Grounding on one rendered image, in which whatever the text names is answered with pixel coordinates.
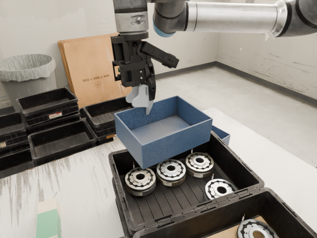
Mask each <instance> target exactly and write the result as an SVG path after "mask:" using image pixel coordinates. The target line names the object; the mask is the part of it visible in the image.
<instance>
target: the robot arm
mask: <svg viewBox="0 0 317 238"><path fill-rule="evenodd" d="M186 1H187V2H186ZM190 1H191V0H113V6H114V15H115V22H116V29H117V32H118V33H119V34H118V35H116V36H111V37H110V38H111V45H112V51H113V58H114V60H113V61H112V66H113V72H114V78H115V81H119V80H121V82H122V84H121V85H122V86H124V87H125V88H126V87H130V86H131V87H132V91H131V92H130V93H129V94H128V95H127V96H126V101H127V102H128V103H132V106H133V107H145V109H146V115H148V114H149V112H150V110H151V108H152V106H153V103H154V100H155V94H156V80H155V70H154V66H153V63H152V62H151V58H152V59H154V60H156V61H158V62H160V63H162V65H163V66H165V67H166V68H176V67H177V65H178V62H179V59H177V58H176V56H174V55H172V54H170V53H167V52H165V51H163V50H161V49H159V48H158V47H156V46H154V45H152V44H150V43H149V42H147V41H142V39H147V38H149V32H147V30H148V29H149V22H148V12H147V11H148V8H147V3H155V4H154V13H153V16H152V20H153V28H154V31H155V32H156V33H157V34H158V35H159V36H161V37H165V38H168V37H171V36H173V35H174V34H175V33H176V32H177V31H185V32H226V33H268V35H269V36H270V37H296V36H303V35H308V34H313V33H317V0H279V1H277V2H276V3H275V4H246V3H218V2H190ZM115 66H119V68H118V72H120V74H117V76H116V74H115Z"/></svg>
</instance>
